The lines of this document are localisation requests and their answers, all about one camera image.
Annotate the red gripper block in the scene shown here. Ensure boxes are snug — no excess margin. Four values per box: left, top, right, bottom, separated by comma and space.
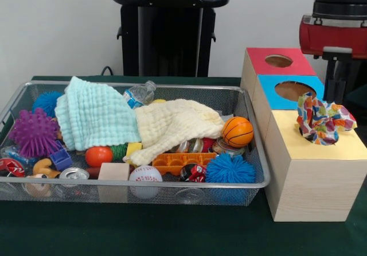
299, 16, 367, 104

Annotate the polka-dot paper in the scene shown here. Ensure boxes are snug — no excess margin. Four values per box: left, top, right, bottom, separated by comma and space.
296, 91, 358, 146

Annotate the wooden three-hole sorting box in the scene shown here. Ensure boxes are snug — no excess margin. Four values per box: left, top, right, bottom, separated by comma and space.
240, 47, 367, 222

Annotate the silver mesh bin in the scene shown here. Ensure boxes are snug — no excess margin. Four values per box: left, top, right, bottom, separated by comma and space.
0, 80, 272, 207

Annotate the orange toy basketball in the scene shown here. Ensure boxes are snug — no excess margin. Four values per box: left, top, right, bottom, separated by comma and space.
221, 116, 255, 148

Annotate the blue fuzzy ball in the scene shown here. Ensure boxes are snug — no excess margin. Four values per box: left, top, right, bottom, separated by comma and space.
205, 152, 256, 205
32, 91, 63, 118

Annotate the cream cloth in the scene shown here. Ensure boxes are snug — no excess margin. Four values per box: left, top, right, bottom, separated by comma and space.
123, 99, 225, 166

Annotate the white toy baseball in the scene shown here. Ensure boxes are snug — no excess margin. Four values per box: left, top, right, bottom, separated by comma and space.
128, 165, 163, 199

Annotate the dark green tablecloth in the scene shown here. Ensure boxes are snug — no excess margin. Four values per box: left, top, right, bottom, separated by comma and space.
0, 76, 367, 256

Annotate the plain wooden block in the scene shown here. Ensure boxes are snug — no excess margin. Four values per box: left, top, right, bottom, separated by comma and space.
97, 162, 130, 203

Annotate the mint green cloth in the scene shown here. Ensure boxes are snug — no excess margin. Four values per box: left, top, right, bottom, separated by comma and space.
54, 76, 143, 151

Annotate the orange-red ball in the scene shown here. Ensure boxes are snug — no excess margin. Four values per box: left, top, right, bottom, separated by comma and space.
85, 146, 114, 168

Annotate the purple spiky ball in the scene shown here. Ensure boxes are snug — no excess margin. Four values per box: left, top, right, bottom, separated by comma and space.
8, 108, 61, 159

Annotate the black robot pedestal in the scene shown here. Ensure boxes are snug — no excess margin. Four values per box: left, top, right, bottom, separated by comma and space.
111, 0, 230, 77

